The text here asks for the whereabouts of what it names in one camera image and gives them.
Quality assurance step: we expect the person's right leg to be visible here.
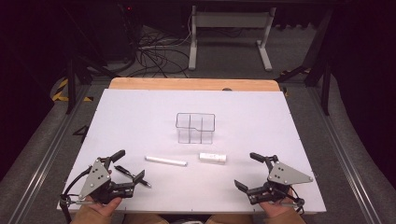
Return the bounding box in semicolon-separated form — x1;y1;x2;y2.
205;214;255;224

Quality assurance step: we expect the clear plastic organizer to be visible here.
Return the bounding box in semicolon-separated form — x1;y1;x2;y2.
175;112;217;146

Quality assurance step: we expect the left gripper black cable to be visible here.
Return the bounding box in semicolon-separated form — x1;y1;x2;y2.
59;166;95;223

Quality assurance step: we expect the black metal stand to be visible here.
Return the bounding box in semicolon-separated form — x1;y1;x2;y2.
60;6;120;116
275;7;334;117

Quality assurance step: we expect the person's left hand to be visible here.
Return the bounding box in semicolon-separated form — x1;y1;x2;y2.
83;195;123;218

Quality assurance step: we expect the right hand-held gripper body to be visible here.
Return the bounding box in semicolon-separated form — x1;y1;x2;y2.
247;154;314;205

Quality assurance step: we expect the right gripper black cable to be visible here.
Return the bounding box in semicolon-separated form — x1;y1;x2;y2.
279;186;306;217

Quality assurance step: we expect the aluminium floor rail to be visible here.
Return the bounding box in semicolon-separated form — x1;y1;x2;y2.
306;87;386;224
6;85;92;224

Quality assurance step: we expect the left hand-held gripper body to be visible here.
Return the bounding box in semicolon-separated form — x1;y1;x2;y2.
78;156;136;205

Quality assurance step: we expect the person's left leg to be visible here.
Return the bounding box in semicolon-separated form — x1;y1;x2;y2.
124;213;171;224

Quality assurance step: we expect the white board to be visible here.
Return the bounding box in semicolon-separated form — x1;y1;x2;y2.
56;88;327;216

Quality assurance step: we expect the person's right hand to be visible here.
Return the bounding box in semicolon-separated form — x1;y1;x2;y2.
259;189;295;219

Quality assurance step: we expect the black pen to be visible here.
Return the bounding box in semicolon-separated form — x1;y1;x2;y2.
113;165;153;189

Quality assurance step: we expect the white pen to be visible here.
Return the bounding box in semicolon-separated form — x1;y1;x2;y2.
144;155;189;168

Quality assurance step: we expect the person's leg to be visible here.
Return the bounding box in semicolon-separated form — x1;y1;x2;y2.
124;213;171;224
205;214;255;224

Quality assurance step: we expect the wooden table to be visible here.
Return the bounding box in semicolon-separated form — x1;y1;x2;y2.
108;77;281;92

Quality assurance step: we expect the tangle of black cables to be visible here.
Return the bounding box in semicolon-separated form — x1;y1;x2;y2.
124;27;192;78

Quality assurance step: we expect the white metal desk frame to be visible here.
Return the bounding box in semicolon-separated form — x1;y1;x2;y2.
188;5;277;72

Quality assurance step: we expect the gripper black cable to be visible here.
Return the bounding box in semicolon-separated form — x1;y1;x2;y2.
279;186;306;217
59;166;95;223

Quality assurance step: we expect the white glue stick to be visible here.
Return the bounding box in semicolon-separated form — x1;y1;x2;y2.
198;151;228;163

